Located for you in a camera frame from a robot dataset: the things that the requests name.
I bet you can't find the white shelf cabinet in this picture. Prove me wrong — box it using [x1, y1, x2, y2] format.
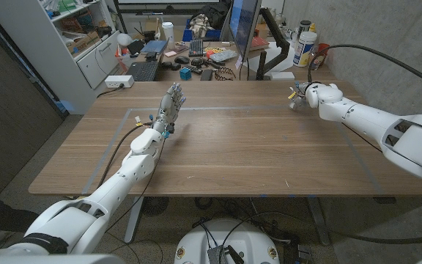
[0, 0, 121, 115]

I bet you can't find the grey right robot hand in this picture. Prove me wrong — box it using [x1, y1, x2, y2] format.
[288, 81, 313, 112]

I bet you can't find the black computer monitor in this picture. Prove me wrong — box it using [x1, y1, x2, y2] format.
[228, 0, 262, 62]

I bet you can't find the white paper cup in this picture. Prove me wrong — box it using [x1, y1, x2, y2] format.
[161, 21, 176, 51]

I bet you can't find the white round lamp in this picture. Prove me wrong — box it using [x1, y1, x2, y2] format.
[116, 32, 134, 48]

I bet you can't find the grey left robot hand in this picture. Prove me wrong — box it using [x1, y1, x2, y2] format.
[151, 82, 187, 136]

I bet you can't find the black laptop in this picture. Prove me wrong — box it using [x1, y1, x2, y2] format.
[125, 40, 169, 82]

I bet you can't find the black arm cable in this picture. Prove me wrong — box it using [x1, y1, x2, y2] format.
[96, 122, 154, 188]
[307, 44, 422, 95]

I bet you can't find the white robot torso base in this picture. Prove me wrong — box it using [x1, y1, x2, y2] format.
[174, 219, 281, 264]

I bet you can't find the blue storage bin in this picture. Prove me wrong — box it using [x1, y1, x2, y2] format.
[182, 20, 222, 43]

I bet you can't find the grey table leg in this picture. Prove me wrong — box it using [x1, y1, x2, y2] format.
[124, 197, 145, 244]
[306, 197, 331, 246]

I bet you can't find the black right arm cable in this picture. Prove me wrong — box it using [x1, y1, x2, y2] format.
[307, 44, 422, 95]

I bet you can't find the black keyboard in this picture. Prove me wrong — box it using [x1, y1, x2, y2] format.
[188, 39, 204, 58]

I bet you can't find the white canister blue label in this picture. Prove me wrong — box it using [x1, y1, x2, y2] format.
[292, 31, 318, 68]

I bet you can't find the black-lidded bottle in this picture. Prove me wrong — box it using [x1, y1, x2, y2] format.
[298, 20, 312, 37]

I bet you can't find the black bag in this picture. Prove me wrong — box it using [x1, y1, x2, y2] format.
[190, 1, 231, 31]

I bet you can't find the white power strip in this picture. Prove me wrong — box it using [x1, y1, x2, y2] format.
[104, 75, 135, 89]

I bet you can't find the black floor fan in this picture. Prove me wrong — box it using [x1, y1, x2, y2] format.
[141, 197, 170, 217]

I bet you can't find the flat white box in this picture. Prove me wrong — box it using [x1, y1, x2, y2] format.
[270, 71, 296, 81]

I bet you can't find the blue notebook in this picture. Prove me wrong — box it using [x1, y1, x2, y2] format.
[141, 39, 169, 54]

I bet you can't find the black coiled cable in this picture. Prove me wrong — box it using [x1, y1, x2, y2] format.
[214, 67, 237, 81]

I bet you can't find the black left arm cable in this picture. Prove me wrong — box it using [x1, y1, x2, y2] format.
[96, 122, 154, 188]

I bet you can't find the brown cardboard box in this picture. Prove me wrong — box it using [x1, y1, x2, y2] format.
[67, 32, 102, 56]

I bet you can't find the clear plastic package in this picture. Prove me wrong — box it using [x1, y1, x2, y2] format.
[209, 49, 239, 63]

